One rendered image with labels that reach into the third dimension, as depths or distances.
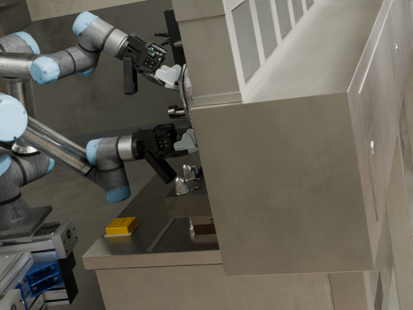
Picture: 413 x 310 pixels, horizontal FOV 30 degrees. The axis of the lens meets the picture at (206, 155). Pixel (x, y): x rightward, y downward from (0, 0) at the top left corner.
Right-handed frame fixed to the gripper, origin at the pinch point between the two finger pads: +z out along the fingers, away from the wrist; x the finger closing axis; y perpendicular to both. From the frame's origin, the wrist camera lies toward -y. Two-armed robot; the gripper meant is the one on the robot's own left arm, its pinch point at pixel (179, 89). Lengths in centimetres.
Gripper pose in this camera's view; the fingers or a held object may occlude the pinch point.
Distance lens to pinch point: 222.5
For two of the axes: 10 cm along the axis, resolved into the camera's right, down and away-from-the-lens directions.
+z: 8.5, 5.2, -0.6
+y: 4.4, -7.8, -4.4
